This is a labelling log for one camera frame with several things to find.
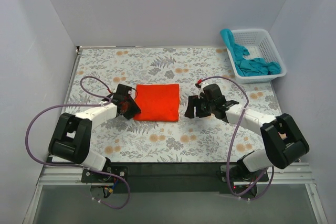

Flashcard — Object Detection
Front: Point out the orange t-shirt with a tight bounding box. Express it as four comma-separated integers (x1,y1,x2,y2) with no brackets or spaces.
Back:
134,84,180,122

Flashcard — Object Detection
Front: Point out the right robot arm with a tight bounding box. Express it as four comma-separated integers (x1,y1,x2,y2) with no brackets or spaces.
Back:
184,82,310,181

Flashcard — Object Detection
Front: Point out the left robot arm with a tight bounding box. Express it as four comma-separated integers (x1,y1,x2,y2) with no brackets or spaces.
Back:
48,84,141,182

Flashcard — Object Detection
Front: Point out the floral table mat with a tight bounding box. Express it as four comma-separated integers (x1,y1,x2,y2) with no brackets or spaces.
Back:
66,47,281,162

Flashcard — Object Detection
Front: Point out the teal t-shirt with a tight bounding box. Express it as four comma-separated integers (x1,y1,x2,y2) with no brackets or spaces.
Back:
220,28,282,77

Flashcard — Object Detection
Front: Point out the white plastic basket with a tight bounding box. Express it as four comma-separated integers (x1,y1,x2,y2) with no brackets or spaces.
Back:
220,28,287,84

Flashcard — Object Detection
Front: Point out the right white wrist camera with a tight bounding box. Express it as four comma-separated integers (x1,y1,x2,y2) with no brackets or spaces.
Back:
195,79,209,99

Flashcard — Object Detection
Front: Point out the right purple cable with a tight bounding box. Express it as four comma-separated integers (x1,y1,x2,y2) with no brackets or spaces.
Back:
195,76,276,201

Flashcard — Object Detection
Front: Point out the purple cable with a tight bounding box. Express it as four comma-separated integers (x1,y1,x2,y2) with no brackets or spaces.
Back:
195,76,276,201
25,76,131,210

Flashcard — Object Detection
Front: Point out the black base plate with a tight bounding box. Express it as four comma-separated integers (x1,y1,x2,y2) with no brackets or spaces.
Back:
81,162,272,195

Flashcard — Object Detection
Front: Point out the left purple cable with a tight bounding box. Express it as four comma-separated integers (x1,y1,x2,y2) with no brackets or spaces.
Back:
25,76,131,210

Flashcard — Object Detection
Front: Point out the aluminium frame rail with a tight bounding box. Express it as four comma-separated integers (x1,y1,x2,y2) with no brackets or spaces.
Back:
37,163,316,185

